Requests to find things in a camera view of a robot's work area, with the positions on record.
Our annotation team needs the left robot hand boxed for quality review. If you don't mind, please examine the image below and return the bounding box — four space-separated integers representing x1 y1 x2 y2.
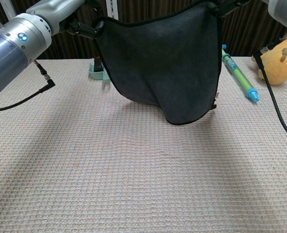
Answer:
26 0 105 39

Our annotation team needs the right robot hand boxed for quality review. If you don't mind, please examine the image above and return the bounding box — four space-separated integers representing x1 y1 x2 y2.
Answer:
215 0 287 33

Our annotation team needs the pink and black cloth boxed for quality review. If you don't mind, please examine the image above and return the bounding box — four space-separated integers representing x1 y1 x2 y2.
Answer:
94 0 223 126

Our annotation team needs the dark pleated curtain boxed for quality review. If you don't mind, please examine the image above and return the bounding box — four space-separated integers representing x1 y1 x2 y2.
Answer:
0 0 287 61

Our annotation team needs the yellow plush toy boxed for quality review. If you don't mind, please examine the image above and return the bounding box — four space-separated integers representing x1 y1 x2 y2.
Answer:
252 33 287 85

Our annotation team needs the teal plastic tray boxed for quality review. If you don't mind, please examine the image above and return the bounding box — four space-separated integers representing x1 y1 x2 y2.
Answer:
89 63 110 83

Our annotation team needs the green and blue water pump toy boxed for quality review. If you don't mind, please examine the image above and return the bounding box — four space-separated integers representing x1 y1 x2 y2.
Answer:
221 44 259 103

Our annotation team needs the beige woven tablecloth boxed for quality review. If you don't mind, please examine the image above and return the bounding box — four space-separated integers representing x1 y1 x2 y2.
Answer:
0 55 287 233

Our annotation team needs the white metal frame post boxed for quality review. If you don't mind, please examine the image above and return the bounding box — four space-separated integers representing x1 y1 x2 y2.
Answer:
106 0 119 20
0 0 18 22

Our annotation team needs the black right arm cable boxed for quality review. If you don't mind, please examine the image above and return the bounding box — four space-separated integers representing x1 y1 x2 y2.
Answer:
252 42 287 144

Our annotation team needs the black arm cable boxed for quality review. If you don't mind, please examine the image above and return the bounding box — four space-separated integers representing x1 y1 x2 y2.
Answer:
0 59 56 113
252 42 287 144

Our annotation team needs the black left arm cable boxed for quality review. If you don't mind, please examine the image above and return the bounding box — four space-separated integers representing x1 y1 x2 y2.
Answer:
0 59 56 113

